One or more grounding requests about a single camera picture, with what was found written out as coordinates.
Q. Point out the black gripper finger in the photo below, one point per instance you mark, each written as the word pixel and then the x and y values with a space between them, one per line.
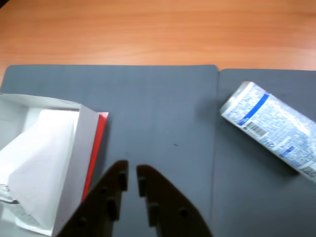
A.
pixel 172 212
pixel 98 205

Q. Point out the white packaged sandwich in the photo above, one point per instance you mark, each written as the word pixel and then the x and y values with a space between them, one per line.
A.
pixel 42 160

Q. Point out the gray paper tray box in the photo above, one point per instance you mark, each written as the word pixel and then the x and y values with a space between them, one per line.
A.
pixel 79 153

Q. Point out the red paper sheet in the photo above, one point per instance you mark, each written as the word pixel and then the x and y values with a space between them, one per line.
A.
pixel 97 143

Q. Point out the white blue Milkis can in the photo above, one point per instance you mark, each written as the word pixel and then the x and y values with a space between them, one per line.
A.
pixel 271 123

